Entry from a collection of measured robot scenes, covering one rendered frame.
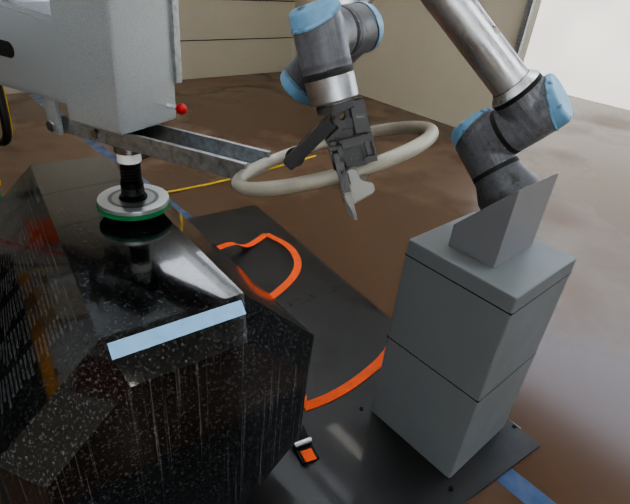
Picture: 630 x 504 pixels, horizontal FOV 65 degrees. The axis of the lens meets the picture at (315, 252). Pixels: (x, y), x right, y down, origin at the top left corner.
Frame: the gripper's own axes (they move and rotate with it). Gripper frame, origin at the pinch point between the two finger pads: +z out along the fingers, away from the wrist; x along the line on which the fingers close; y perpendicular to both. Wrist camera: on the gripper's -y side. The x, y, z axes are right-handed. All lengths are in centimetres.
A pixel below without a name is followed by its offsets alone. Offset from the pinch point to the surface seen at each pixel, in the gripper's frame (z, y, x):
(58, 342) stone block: 17, -73, 10
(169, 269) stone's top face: 13, -50, 30
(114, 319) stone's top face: 14, -58, 9
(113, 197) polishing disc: -5, -68, 58
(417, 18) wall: -45, 148, 551
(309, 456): 105, -34, 52
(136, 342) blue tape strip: 19, -53, 5
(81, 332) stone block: 15, -65, 7
